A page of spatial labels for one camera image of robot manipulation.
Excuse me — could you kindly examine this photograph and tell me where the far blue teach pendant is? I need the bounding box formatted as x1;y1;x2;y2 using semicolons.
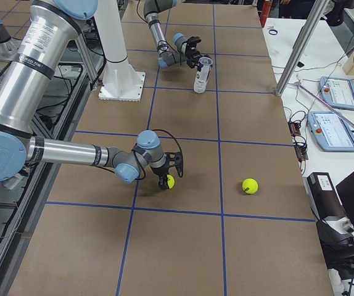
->
319;76;354;110

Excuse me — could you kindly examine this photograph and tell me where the black box with label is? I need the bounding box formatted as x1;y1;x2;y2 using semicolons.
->
306;172;345;221

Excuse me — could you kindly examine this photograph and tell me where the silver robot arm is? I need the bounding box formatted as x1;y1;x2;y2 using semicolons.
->
143;0;203;68
0;1;183;189

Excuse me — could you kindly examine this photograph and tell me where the blue teach pendant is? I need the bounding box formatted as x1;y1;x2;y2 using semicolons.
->
307;112;354;152
319;76;354;110

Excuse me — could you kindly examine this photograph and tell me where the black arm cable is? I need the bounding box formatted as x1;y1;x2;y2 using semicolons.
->
132;128;186;181

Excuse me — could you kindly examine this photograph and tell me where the Wilson tennis ball can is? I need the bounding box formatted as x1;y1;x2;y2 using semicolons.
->
194;56;213;94

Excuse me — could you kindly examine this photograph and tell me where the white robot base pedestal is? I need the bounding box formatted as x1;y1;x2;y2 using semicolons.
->
95;0;146;102

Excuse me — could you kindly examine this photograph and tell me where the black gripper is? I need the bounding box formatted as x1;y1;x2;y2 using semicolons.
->
184;46;200;68
151;165;170;190

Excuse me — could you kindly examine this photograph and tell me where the near blue teach pendant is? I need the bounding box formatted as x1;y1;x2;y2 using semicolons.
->
307;112;354;152

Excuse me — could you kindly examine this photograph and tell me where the aluminium frame post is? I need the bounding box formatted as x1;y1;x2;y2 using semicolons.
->
274;0;329;97

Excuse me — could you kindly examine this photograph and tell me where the yellow tennis ball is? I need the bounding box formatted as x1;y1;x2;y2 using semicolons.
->
167;175;175;189
242;178;258;194

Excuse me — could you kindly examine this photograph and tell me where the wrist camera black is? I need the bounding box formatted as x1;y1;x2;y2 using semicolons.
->
165;151;184;178
186;36;202;50

